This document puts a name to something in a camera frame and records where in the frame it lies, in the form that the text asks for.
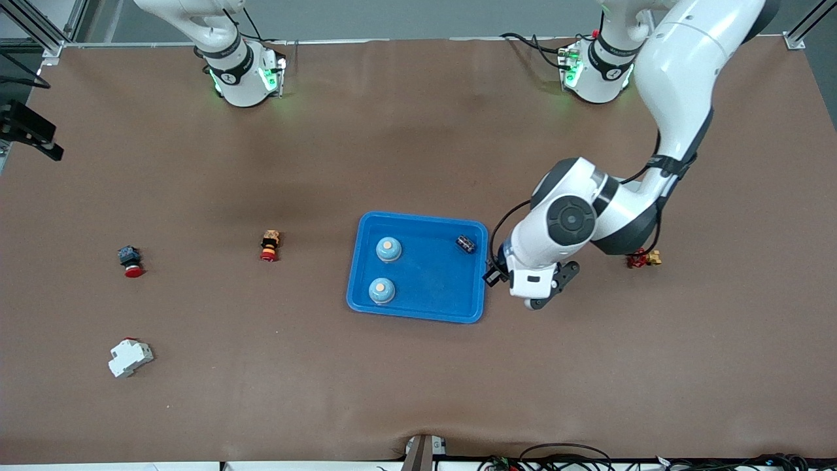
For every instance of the aluminium frame extrusion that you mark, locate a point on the aluminium frame extrusion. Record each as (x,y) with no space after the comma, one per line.
(53,49)
(794,40)

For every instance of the blue call bell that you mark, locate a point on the blue call bell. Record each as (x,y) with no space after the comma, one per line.
(381,290)
(388,249)

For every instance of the red emergency button orange base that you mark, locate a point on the red emergency button orange base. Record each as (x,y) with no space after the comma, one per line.
(269,245)

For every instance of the dark terminal block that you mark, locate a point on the dark terminal block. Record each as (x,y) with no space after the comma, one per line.
(465,244)

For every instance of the red push button blue base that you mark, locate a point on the red push button blue base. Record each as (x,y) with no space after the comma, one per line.
(131,260)

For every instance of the white circuit breaker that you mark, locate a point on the white circuit breaker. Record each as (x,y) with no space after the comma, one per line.
(129,358)

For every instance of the blue plastic tray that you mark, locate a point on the blue plastic tray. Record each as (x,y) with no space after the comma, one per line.
(431,288)

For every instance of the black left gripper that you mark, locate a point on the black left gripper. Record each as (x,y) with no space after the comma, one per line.
(492,276)

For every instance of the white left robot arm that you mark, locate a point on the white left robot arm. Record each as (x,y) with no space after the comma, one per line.
(686,59)

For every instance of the dark camera post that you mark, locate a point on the dark camera post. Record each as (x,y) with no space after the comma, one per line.
(418,454)

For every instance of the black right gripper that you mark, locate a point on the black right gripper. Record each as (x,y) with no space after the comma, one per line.
(31,120)

